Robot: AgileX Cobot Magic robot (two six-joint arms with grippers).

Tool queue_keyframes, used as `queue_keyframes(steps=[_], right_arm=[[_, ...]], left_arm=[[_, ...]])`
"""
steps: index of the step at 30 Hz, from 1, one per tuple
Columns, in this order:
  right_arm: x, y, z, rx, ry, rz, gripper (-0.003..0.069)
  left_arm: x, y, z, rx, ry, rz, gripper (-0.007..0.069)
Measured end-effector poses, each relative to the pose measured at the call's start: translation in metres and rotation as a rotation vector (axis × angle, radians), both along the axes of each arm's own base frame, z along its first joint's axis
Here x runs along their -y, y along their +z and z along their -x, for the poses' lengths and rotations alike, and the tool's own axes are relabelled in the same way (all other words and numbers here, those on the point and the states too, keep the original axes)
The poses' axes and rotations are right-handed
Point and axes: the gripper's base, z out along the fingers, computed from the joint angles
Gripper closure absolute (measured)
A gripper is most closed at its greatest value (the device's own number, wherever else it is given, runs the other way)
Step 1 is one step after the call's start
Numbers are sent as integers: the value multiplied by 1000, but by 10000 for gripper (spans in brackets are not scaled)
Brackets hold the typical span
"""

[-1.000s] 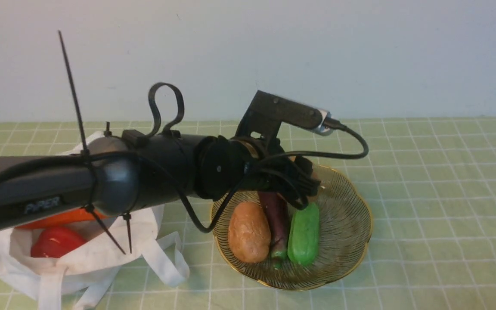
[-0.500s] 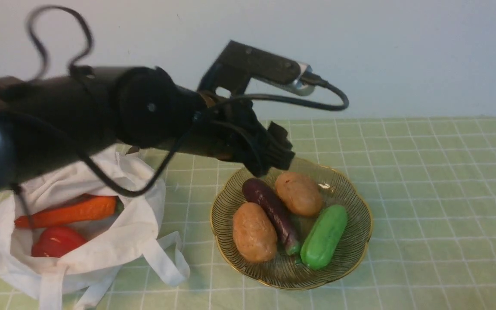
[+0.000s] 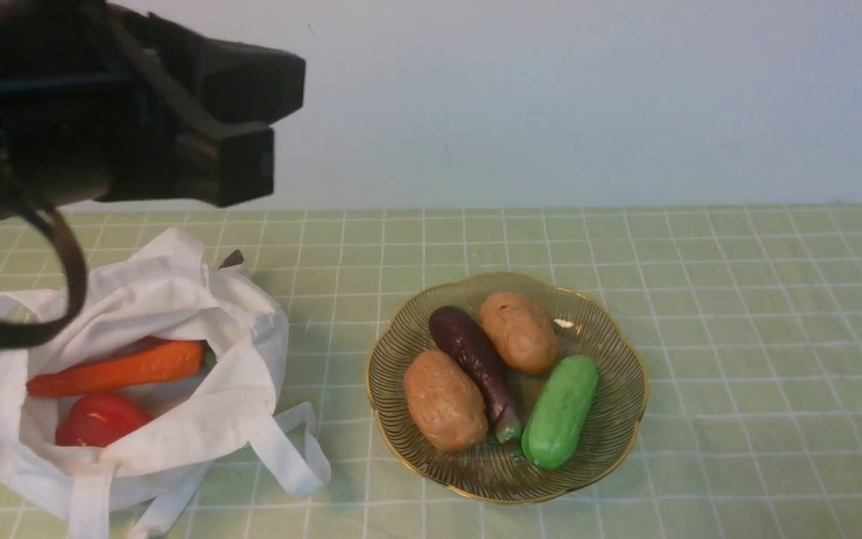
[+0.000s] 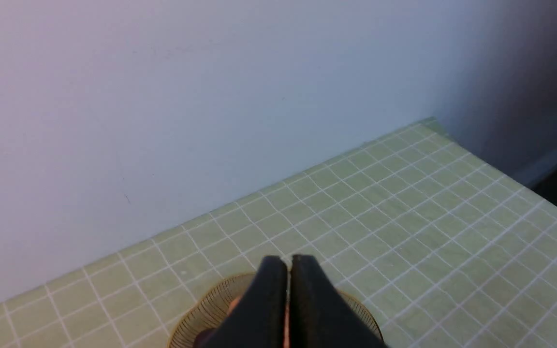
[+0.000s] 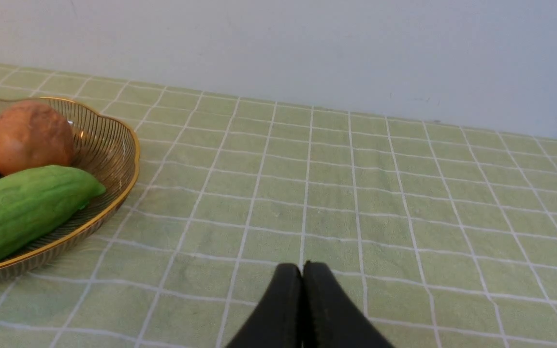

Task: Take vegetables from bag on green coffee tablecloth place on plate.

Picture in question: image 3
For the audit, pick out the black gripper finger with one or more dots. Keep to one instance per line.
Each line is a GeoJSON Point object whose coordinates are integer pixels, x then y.
{"type": "Point", "coordinates": [191, 80]}

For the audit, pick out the small tan potato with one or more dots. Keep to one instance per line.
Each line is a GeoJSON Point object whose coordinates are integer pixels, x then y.
{"type": "Point", "coordinates": [520, 331]}

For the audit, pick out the red tomato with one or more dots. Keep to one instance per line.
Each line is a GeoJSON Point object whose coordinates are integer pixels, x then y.
{"type": "Point", "coordinates": [99, 420]}

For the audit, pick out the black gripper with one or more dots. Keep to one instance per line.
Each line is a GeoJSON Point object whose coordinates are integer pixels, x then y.
{"type": "Point", "coordinates": [78, 122]}

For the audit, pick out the amber glass bowl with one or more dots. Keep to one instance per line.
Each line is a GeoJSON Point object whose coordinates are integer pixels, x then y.
{"type": "Point", "coordinates": [500, 473]}

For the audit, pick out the green checkered tablecloth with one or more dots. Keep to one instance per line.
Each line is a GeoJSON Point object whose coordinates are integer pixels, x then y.
{"type": "Point", "coordinates": [747, 318]}

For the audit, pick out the white cloth tote bag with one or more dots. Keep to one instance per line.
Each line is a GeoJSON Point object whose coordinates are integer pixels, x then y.
{"type": "Point", "coordinates": [168, 291]}

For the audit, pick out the purple eggplant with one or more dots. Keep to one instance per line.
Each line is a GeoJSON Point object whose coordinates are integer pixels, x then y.
{"type": "Point", "coordinates": [461, 337]}

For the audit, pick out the large brown potato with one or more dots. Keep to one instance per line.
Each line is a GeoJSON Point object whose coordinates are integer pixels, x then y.
{"type": "Point", "coordinates": [444, 402]}

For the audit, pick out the green cucumber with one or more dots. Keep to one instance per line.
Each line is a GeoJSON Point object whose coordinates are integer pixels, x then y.
{"type": "Point", "coordinates": [551, 435]}

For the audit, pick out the orange carrot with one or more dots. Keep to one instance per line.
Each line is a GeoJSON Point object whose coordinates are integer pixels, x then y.
{"type": "Point", "coordinates": [159, 362]}

